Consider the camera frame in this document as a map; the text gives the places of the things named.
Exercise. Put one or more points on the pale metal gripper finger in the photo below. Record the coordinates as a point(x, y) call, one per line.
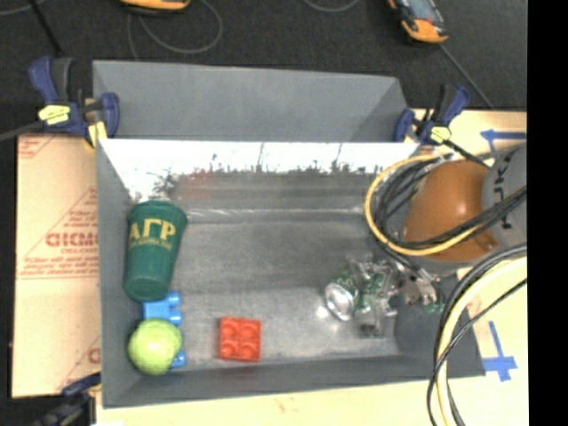
point(368, 266)
point(373, 322)

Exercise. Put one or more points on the green and silver drink can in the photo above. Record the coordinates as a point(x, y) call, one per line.
point(339, 302)

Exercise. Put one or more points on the grey metal bin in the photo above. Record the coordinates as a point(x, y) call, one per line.
point(266, 255)

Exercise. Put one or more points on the red toy building block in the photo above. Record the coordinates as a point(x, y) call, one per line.
point(239, 339)

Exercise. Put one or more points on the blue toy building block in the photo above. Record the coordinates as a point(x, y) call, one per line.
point(162, 308)

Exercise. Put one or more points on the dark green cup, yellow letters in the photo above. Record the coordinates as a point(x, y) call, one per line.
point(153, 251)

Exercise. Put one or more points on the light green apple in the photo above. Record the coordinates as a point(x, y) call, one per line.
point(153, 346)

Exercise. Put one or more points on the brown cardboard board, red print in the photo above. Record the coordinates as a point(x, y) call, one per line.
point(53, 238)

